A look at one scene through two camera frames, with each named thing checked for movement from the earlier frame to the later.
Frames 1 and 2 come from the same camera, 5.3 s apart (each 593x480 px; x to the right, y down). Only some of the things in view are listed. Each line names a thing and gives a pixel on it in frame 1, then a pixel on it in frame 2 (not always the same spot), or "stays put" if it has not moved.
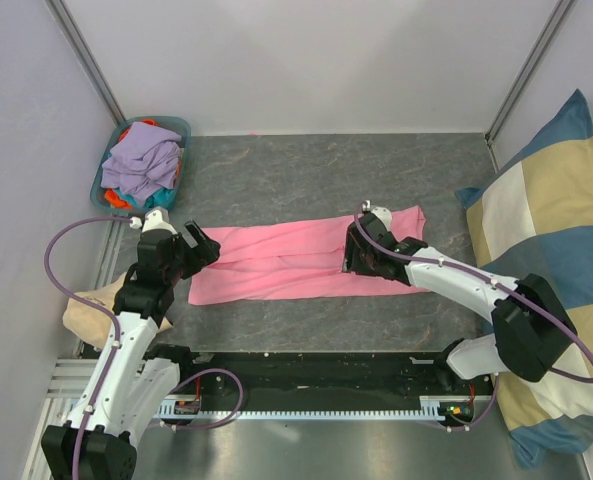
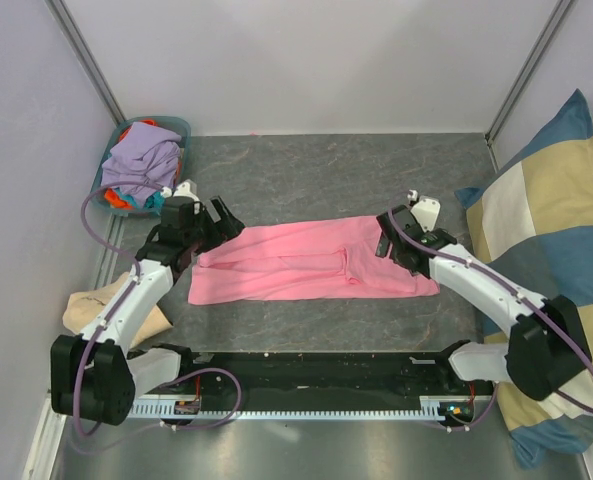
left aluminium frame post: (74, 38) stays put
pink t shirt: (296, 258) stays put
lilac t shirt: (143, 161) stays put
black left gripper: (202, 254) -> (229, 226)
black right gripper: (351, 260) -> (392, 253)
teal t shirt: (164, 198) stays put
